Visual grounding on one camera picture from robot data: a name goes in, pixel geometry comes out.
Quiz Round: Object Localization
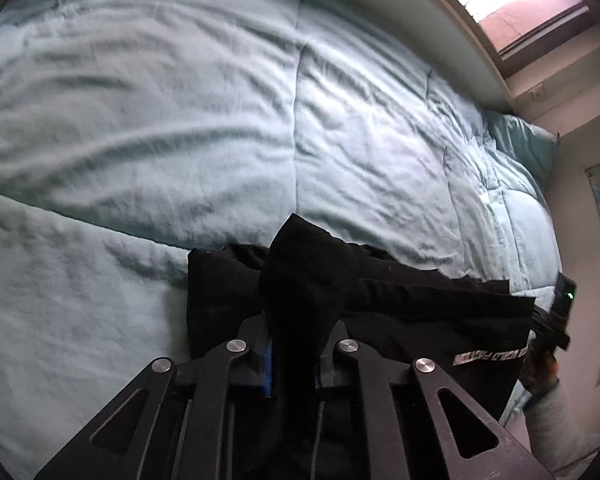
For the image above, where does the large black jacket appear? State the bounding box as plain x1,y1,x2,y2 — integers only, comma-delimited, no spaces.
186,216,534,479

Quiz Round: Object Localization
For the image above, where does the grey sleeve right forearm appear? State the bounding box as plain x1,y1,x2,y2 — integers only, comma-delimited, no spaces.
524,382,600,479

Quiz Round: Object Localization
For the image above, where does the person's right hand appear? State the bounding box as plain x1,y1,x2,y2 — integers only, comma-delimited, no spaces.
519,344,559,396

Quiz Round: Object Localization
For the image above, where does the teal pillow by map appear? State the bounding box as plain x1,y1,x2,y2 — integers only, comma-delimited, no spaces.
484,110,559,188

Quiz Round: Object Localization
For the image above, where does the light teal duvet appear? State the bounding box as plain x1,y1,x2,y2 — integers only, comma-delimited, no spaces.
0,0,560,479

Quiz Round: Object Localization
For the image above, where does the black camera box green light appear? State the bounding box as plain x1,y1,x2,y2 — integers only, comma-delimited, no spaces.
550,273,577,330

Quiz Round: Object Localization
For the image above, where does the white wall socket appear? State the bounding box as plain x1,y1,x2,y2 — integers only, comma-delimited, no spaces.
529,84,545,102

